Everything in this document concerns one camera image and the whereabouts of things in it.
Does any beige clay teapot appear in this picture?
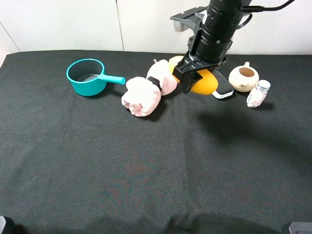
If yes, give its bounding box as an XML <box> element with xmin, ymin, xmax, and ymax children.
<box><xmin>229</xmin><ymin>62</ymin><xmax>259</xmax><ymax>93</ymax></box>

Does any black cable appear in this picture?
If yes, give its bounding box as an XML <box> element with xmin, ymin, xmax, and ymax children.
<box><xmin>237</xmin><ymin>0</ymin><xmax>294</xmax><ymax>27</ymax></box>

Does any pink rolled towel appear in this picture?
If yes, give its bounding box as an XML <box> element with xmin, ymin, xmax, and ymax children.
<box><xmin>121</xmin><ymin>59</ymin><xmax>177</xmax><ymax>117</ymax></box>

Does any teal saucepan with handle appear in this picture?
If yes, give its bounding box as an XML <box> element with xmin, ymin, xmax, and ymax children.
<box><xmin>66</xmin><ymin>58</ymin><xmax>126</xmax><ymax>97</ymax></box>

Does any glass bottle of pink candies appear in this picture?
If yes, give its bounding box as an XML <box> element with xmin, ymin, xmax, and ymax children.
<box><xmin>246</xmin><ymin>80</ymin><xmax>271</xmax><ymax>108</ymax></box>

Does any black table cloth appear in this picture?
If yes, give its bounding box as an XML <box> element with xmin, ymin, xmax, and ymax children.
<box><xmin>0</xmin><ymin>50</ymin><xmax>312</xmax><ymax>234</ymax></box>

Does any orange yellow mango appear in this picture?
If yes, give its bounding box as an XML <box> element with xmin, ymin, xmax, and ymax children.
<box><xmin>169</xmin><ymin>56</ymin><xmax>218</xmax><ymax>95</ymax></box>

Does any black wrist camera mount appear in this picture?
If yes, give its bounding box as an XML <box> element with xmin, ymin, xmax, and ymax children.
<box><xmin>170</xmin><ymin>6</ymin><xmax>207</xmax><ymax>34</ymax></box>

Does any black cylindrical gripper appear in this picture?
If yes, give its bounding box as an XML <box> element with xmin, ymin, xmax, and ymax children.
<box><xmin>173</xmin><ymin>0</ymin><xmax>246</xmax><ymax>94</ymax></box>

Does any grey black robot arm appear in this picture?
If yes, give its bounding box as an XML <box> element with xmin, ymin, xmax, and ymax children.
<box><xmin>170</xmin><ymin>0</ymin><xmax>251</xmax><ymax>94</ymax></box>

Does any black white board eraser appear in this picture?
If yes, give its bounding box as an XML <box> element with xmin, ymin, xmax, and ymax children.
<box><xmin>212</xmin><ymin>69</ymin><xmax>234</xmax><ymax>99</ymax></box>

